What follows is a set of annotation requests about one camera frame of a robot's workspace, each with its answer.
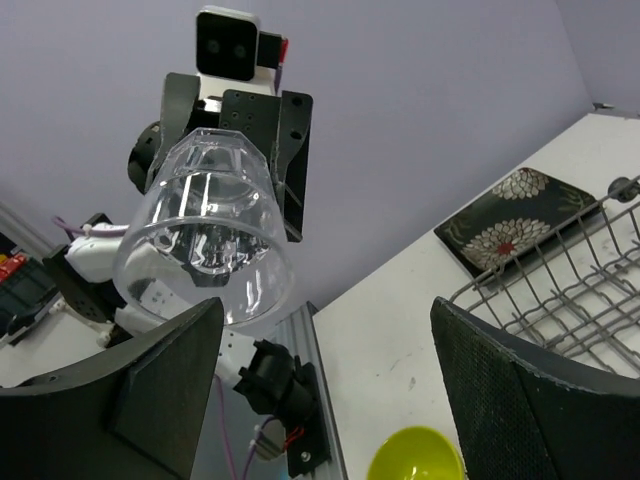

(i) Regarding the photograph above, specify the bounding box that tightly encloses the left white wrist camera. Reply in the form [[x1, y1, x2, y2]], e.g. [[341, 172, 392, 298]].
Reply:
[[196, 5, 289, 98]]

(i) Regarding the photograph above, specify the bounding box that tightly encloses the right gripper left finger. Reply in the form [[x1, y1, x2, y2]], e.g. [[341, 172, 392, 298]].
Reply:
[[1, 299, 224, 479]]

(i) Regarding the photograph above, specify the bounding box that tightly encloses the dark green storage crate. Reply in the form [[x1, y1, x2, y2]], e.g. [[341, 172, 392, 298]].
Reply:
[[1, 253, 58, 333]]

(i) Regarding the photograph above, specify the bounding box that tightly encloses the yellow-green bowl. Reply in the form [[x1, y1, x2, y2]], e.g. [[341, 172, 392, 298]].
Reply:
[[366, 426, 466, 480]]

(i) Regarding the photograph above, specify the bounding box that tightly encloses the clear glass cup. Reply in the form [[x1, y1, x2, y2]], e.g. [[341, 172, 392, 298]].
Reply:
[[113, 129, 294, 335]]

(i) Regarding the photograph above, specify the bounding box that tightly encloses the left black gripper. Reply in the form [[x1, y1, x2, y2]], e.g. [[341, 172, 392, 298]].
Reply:
[[127, 72, 313, 243]]

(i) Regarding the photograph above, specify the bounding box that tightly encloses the aluminium mounting rail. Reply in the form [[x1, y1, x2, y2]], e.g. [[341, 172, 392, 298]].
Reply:
[[219, 300, 351, 480]]

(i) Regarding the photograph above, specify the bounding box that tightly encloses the grey wire dish rack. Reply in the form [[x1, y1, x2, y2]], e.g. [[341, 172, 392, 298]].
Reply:
[[450, 177, 639, 378]]

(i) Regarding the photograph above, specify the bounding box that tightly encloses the black floral square plate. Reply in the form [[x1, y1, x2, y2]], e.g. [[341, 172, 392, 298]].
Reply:
[[435, 168, 600, 278]]

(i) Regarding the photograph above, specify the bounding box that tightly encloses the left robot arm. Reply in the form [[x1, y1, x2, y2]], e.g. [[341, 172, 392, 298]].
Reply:
[[44, 73, 320, 427]]

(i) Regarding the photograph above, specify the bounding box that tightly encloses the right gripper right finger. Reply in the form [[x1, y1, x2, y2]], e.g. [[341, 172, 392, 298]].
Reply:
[[430, 297, 639, 479]]

